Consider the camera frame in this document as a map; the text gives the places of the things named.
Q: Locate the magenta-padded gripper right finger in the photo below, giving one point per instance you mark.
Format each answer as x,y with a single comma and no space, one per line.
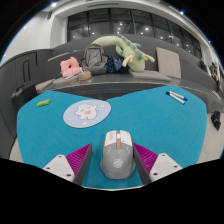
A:
165,165

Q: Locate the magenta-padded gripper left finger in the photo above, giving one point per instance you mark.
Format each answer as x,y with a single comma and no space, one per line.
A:
59,165

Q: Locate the grey and white computer mouse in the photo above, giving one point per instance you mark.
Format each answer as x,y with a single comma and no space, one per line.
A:
118,156

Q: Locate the round light blue mouse pad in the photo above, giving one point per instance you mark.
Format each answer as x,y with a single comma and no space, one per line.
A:
86,113

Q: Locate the green eraser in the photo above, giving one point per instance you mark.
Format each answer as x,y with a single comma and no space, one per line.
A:
43,103

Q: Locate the black bag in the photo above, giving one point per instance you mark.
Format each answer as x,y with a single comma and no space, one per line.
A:
216,120

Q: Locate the black-capped white marker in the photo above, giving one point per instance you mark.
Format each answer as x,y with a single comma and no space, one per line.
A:
175,98

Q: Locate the blue-capped white marker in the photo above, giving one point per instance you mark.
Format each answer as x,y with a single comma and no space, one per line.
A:
178,95

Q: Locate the black suitcase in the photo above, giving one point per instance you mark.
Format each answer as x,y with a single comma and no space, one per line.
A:
23,95

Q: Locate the grey seat cushion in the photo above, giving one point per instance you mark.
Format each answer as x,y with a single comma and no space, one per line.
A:
45,86
148,75
68,80

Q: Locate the tan pouch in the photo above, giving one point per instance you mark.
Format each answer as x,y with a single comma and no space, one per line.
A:
85,76

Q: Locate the pink plush cushion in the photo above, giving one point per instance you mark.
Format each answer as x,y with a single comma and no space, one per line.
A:
70,67

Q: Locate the grey upright back cushion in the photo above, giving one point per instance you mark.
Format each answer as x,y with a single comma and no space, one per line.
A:
169,63

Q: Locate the person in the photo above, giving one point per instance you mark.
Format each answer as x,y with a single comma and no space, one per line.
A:
215,75

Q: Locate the grey backpack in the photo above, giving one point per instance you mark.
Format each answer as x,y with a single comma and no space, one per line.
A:
94,60

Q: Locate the green dragon plush toy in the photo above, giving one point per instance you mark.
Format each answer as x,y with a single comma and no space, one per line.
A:
135,58

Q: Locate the dark blue patterned bag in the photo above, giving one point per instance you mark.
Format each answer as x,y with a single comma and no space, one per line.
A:
115,65

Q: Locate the ceiling lights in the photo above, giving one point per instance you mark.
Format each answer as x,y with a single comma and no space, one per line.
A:
53,4

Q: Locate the dark glass window wall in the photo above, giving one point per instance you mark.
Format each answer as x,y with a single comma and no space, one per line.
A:
100,28

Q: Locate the black wall speaker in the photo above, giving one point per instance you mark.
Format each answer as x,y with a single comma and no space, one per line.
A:
49,15

